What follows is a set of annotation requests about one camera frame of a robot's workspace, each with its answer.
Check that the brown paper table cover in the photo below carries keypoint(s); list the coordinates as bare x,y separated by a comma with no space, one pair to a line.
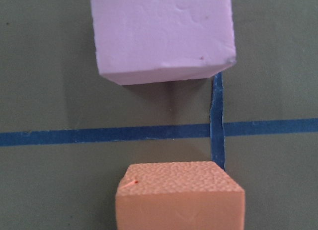
67,135

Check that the pink foam cube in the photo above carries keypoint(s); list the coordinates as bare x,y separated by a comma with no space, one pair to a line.
146,41

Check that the orange foam cube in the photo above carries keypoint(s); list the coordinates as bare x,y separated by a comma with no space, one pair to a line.
195,195

